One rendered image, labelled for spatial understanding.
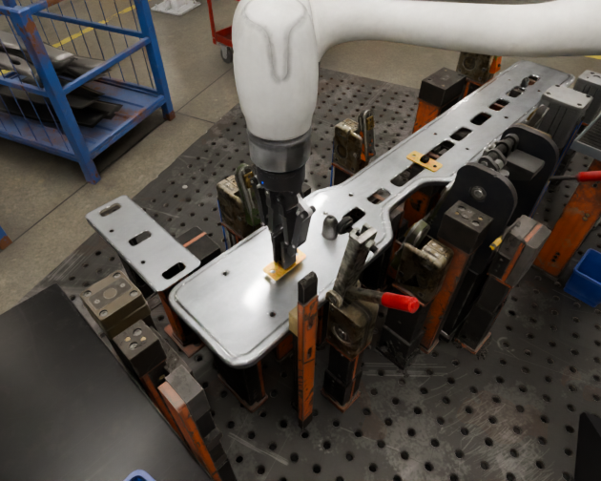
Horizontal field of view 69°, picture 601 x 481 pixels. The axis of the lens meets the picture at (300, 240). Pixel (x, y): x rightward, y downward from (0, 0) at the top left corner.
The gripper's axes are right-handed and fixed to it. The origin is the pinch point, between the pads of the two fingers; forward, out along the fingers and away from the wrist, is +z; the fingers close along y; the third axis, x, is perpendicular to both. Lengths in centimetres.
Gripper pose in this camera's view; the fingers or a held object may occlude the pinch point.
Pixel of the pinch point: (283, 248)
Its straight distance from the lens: 80.0
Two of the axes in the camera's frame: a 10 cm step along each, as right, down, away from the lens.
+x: -7.0, 5.2, -4.8
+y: -7.1, -5.2, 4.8
